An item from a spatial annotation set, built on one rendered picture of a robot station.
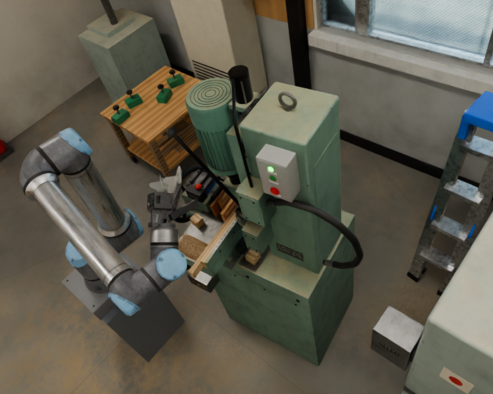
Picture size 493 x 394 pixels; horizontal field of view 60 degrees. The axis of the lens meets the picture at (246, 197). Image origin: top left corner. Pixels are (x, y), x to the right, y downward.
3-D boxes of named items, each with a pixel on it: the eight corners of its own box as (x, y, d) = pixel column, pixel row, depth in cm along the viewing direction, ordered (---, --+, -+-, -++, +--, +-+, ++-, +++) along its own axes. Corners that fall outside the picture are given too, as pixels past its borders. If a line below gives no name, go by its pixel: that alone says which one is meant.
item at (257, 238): (258, 230, 169) (253, 212, 160) (274, 236, 166) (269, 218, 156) (246, 248, 164) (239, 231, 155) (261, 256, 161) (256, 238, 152)
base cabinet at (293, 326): (267, 257, 272) (246, 185, 218) (354, 296, 246) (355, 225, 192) (228, 317, 251) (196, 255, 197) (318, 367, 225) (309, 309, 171)
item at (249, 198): (255, 202, 153) (247, 173, 142) (277, 210, 149) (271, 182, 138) (242, 219, 150) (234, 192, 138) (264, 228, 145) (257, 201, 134)
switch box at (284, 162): (272, 179, 136) (265, 142, 124) (301, 188, 131) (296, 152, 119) (263, 193, 133) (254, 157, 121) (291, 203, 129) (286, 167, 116)
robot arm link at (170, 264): (164, 292, 122) (159, 289, 134) (196, 266, 126) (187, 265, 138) (143, 267, 121) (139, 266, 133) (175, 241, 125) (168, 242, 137)
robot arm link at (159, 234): (183, 241, 140) (170, 242, 148) (183, 227, 141) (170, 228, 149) (156, 241, 135) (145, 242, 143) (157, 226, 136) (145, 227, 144)
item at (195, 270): (275, 160, 199) (274, 155, 196) (278, 162, 198) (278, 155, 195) (191, 276, 168) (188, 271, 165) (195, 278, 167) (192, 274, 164)
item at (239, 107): (246, 105, 141) (235, 60, 128) (266, 111, 137) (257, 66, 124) (232, 121, 137) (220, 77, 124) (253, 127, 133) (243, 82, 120)
